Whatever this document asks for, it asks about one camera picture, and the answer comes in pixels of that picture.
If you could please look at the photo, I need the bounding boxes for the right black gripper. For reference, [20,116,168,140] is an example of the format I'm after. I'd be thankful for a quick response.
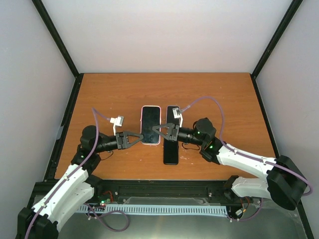
[152,123,205,146]

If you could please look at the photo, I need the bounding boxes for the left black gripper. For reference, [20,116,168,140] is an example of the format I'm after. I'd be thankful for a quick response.
[95,131,144,153]

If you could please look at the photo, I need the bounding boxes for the white phone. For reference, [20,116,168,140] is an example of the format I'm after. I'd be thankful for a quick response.
[166,106,180,125]

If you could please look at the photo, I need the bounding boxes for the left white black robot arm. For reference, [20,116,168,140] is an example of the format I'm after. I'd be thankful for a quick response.
[16,125,144,239]

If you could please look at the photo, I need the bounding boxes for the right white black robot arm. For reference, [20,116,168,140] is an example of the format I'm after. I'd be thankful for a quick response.
[152,118,307,211]

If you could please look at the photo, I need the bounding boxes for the left controller board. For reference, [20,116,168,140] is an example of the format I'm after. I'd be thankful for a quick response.
[98,191,114,206]

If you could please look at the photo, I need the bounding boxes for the controller board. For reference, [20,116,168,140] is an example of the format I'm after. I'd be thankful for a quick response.
[235,196,251,218]
[98,191,114,206]

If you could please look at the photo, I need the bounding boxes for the right controller board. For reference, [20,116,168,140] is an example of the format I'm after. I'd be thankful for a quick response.
[235,196,251,218]

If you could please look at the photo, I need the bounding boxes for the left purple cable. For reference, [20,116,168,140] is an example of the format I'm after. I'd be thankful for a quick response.
[23,107,130,239]

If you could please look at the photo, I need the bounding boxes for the purple cable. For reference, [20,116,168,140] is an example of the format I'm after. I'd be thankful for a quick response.
[180,96,314,222]
[23,107,130,239]

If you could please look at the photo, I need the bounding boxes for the black aluminium frame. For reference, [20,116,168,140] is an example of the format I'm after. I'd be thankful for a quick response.
[14,0,315,239]

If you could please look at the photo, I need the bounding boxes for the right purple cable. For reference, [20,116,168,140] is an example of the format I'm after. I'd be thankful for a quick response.
[180,96,314,222]

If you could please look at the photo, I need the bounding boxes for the light blue cable duct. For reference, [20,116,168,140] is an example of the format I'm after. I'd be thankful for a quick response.
[76,202,229,216]

